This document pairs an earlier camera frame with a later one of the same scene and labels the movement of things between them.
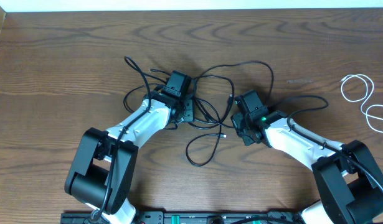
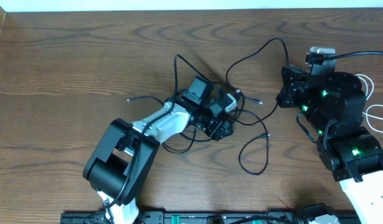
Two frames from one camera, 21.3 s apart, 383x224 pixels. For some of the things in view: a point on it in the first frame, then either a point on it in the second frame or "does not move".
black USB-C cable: [219, 134] to [253, 123]
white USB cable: [365, 95] does not move
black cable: [207, 99] to [195, 138]
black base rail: [193, 217] does not move
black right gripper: [236, 119] to [292, 87]
